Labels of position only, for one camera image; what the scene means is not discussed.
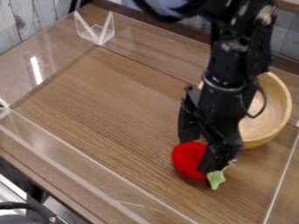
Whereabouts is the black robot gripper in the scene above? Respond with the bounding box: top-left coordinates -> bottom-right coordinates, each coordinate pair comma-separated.
178,74 -> 259,174

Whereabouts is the red felt strawberry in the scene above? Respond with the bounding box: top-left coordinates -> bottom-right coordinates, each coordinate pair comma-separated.
171,141 -> 229,192

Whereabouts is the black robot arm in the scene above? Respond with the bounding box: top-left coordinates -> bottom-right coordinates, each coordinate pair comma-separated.
134,0 -> 277,174

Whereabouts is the light wooden bowl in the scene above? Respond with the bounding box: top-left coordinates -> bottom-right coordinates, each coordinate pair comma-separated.
198,71 -> 294,150

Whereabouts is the clear acrylic tray wall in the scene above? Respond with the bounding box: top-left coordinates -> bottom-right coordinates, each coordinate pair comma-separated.
0,15 -> 299,224

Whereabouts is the clear acrylic corner bracket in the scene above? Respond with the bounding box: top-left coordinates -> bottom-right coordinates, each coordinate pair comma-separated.
74,11 -> 117,46

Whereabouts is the black metal table bracket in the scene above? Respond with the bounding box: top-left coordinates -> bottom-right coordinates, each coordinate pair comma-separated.
26,195 -> 69,224

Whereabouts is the black cable bottom left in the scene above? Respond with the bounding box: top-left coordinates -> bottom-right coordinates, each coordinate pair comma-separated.
0,200 -> 34,218

